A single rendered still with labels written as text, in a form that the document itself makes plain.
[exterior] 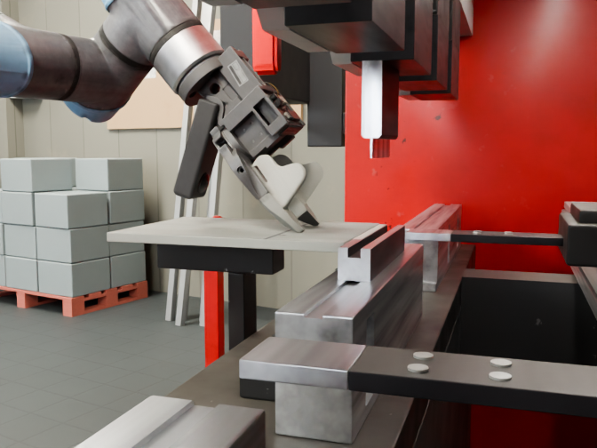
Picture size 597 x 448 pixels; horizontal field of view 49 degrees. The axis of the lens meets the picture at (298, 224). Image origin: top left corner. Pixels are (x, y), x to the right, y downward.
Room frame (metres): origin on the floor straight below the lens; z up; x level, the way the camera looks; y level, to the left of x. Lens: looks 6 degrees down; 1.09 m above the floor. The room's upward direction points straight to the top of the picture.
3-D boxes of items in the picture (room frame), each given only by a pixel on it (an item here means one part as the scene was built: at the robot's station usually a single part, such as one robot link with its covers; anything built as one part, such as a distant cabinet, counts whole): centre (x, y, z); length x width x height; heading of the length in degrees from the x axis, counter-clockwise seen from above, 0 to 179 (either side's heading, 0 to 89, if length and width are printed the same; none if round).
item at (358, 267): (0.69, -0.08, 0.99); 0.20 x 0.03 x 0.03; 162
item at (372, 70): (0.71, -0.09, 1.13); 0.10 x 0.02 x 0.10; 162
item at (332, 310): (0.65, -0.07, 0.92); 0.39 x 0.06 x 0.10; 162
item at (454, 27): (1.11, -0.22, 1.26); 0.15 x 0.09 x 0.17; 162
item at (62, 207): (4.82, 1.75, 0.52); 1.04 x 0.70 x 1.03; 59
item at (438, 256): (1.23, -0.26, 0.92); 0.50 x 0.06 x 0.10; 162
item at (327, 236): (0.75, 0.05, 1.00); 0.26 x 0.18 x 0.01; 72
